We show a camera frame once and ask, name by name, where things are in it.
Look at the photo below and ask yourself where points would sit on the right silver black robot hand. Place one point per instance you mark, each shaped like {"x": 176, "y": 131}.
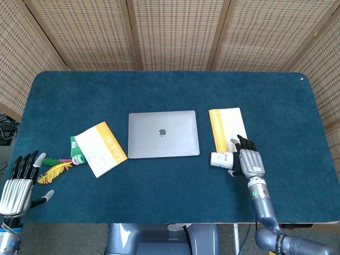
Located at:
{"x": 251, "y": 162}

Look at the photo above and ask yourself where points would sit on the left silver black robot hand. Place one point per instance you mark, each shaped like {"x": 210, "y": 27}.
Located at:
{"x": 16, "y": 196}

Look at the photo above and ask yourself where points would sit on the white paper cup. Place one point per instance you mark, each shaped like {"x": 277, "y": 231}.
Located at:
{"x": 220, "y": 160}

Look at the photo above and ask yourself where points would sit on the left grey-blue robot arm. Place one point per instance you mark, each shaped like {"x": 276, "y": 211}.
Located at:
{"x": 9, "y": 239}

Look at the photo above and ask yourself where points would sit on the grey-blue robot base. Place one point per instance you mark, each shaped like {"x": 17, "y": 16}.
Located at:
{"x": 154, "y": 244}

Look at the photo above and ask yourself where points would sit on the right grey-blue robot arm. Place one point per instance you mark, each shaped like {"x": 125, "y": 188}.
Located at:
{"x": 265, "y": 210}

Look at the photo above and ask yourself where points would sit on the white orange book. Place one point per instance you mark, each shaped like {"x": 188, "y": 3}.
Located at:
{"x": 98, "y": 150}
{"x": 231, "y": 125}

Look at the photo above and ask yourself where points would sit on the colourful feather shuttlecock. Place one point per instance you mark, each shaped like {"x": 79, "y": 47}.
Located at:
{"x": 55, "y": 170}

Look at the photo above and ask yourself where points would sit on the green snack packet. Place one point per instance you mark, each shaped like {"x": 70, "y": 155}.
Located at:
{"x": 74, "y": 146}

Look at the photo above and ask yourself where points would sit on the black under-table control box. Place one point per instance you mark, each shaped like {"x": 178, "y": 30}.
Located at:
{"x": 296, "y": 226}

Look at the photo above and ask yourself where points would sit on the white metal table leg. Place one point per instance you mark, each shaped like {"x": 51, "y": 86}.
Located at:
{"x": 236, "y": 239}

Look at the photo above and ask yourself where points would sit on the dark blue felt table mat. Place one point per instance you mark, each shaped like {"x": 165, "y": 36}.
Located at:
{"x": 170, "y": 191}

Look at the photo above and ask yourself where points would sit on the silver closed laptop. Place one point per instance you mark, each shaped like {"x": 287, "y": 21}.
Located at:
{"x": 163, "y": 135}

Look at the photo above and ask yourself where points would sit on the wooden bamboo folding screen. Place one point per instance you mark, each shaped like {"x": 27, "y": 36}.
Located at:
{"x": 175, "y": 32}

